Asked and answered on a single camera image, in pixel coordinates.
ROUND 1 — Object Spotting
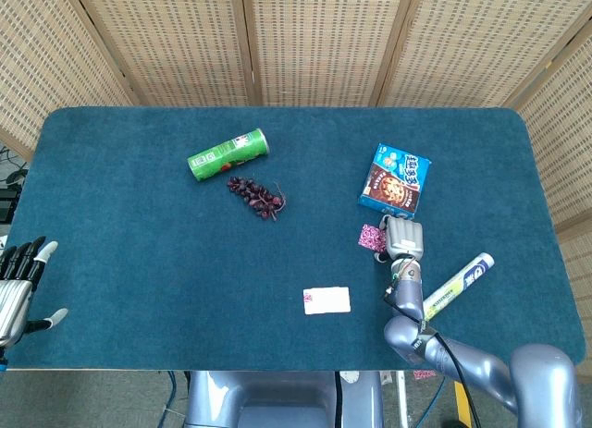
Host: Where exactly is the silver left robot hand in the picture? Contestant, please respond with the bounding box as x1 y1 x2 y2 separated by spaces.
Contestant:
0 236 68 350

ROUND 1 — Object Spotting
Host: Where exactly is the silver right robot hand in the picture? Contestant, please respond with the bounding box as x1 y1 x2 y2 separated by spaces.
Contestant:
373 214 425 263

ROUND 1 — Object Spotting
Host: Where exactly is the blue cookie box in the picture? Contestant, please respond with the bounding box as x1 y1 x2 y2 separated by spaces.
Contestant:
357 142 433 223

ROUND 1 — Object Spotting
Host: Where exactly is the blue felt table cover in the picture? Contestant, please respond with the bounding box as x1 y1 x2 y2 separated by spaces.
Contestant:
6 106 587 372

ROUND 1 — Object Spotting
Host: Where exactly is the bunch of red grapes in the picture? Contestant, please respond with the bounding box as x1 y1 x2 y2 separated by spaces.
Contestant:
226 176 287 222

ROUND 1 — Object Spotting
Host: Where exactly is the white table leg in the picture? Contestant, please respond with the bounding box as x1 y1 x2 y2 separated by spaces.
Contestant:
392 370 411 428

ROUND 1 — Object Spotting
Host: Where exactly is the green chip can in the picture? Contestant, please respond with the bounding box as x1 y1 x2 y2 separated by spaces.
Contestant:
187 128 270 183

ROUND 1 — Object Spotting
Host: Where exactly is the grey-blue robot torso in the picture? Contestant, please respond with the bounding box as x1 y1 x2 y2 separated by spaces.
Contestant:
183 370 385 428

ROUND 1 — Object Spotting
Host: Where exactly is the woven bamboo folding screen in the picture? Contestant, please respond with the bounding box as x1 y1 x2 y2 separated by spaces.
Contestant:
0 0 592 318

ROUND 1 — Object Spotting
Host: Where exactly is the black equipment with cables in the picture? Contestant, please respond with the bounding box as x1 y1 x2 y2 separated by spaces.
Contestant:
0 145 29 226

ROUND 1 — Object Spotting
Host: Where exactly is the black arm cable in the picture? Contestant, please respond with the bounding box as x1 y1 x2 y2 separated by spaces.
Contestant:
382 284 475 428

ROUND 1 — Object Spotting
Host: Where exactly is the blue cable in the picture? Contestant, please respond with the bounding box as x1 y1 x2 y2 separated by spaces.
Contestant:
159 370 184 428

